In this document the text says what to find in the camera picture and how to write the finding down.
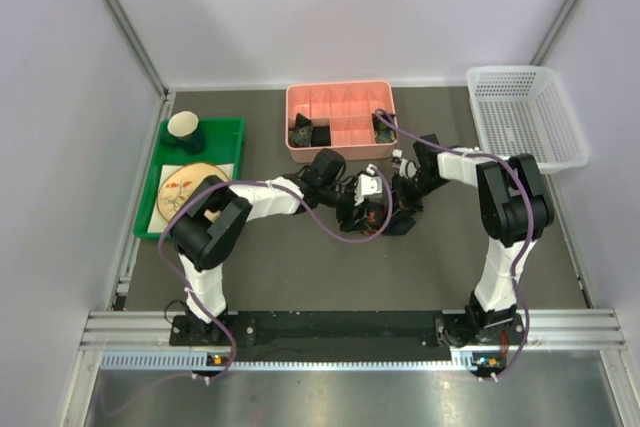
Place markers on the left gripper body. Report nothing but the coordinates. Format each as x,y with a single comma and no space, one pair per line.
345,217

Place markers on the black orange floral tie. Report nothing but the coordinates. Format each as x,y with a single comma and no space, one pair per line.
400,223

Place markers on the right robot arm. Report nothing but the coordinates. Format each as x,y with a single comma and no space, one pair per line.
515,208

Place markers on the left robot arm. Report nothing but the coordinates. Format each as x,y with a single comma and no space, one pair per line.
208,226

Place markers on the rolled navy yellow floral tie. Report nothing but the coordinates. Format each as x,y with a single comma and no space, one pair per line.
383,134

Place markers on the rolled dark floral tie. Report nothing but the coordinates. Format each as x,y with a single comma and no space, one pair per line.
300,135

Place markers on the pink divided organizer box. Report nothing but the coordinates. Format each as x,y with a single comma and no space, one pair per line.
347,108

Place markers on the green plastic tray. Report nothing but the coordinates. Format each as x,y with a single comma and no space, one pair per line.
173,174

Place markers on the round painted wooden plate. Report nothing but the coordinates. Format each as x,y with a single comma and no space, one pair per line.
172,192

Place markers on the white perforated plastic basket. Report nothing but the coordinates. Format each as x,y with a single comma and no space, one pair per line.
524,109

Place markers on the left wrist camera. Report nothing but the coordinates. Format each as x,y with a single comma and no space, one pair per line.
368,186

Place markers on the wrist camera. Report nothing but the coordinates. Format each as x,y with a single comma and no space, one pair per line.
368,186
402,166

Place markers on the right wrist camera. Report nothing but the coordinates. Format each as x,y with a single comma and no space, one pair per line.
402,166

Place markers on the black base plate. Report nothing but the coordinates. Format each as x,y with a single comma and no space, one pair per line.
364,336

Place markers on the grey slotted cable duct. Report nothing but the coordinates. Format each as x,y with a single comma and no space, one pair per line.
201,361

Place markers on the aluminium frame rail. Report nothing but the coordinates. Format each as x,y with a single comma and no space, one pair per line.
133,41

